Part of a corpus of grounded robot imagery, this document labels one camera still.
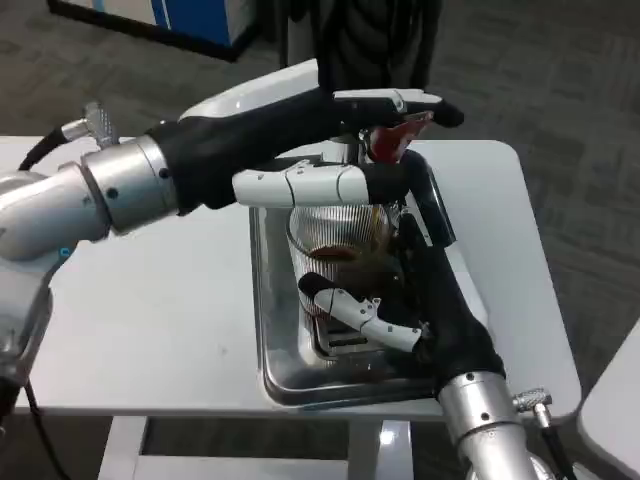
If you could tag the clear ribbed glass cup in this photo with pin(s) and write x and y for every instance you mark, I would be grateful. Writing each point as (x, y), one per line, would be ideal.
(325, 235)

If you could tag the black chrome drink dispenser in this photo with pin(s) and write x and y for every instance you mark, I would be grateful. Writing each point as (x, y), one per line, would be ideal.
(370, 40)

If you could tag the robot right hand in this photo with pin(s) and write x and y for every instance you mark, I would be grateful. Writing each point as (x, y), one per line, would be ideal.
(450, 320)

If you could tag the steel drip grid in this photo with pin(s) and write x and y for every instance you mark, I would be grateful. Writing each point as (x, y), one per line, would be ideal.
(345, 345)

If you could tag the steel tray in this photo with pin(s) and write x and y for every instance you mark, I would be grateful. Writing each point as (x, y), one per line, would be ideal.
(272, 325)

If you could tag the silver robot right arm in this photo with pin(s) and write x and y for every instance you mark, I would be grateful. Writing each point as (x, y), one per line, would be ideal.
(480, 415)

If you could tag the blue white cabinet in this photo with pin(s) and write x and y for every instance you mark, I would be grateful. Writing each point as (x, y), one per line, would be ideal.
(200, 20)

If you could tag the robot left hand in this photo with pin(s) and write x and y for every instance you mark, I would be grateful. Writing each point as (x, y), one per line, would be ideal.
(240, 135)

